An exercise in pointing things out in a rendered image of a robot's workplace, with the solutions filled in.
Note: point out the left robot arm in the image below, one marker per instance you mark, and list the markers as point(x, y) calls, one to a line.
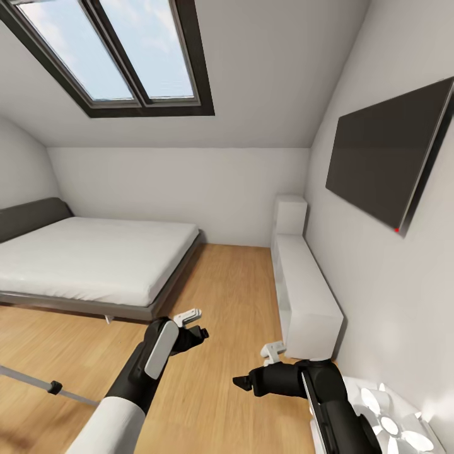
point(115, 426)

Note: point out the camera tripod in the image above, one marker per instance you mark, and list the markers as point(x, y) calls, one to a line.
point(54, 387)

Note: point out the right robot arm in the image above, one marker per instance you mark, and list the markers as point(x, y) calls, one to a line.
point(340, 430)

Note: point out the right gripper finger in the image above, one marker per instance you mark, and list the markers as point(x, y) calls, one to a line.
point(244, 382)

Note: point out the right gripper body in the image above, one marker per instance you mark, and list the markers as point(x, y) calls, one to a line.
point(269, 379)

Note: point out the wall mounted tv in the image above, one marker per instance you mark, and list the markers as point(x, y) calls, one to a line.
point(380, 152)

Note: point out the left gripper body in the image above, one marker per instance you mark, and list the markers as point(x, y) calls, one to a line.
point(193, 337)

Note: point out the fixed window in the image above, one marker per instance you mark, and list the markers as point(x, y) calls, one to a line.
point(118, 58)

